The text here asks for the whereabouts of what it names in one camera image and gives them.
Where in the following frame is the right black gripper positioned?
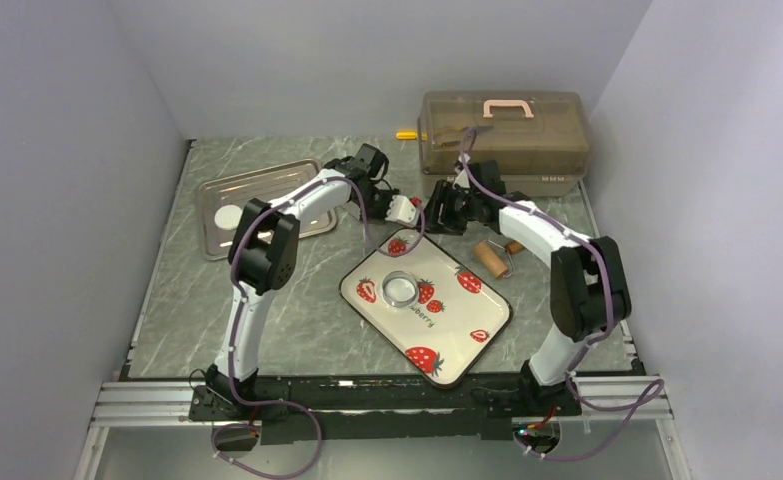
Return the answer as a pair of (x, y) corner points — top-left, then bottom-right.
(417, 181), (481, 237)

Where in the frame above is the wooden rolling pin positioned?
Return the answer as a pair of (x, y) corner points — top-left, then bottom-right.
(473, 240), (524, 279)

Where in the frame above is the round metal cutter ring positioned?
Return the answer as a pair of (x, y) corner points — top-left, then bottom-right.
(380, 270), (420, 310)

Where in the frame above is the strawberry pattern white tray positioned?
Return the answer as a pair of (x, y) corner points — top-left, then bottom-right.
(339, 228), (514, 389)

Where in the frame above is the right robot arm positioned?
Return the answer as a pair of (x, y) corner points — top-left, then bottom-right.
(425, 159), (632, 415)

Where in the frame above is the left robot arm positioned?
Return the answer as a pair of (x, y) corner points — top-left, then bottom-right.
(205, 144), (398, 420)

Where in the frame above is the flat round dough wrapper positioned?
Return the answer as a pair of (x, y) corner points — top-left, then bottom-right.
(213, 204), (243, 231)

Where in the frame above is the yellow small object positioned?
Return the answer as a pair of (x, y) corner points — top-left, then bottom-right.
(395, 130), (420, 141)

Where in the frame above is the steel baking tray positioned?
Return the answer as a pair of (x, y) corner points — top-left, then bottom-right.
(195, 158), (339, 262)

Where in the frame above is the brown translucent tool box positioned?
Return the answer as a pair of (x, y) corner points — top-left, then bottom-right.
(417, 90), (591, 197)

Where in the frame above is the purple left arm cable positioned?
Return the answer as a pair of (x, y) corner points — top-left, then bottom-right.
(210, 176), (428, 478)

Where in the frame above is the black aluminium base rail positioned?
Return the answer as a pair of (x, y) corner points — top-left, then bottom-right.
(90, 374), (672, 446)

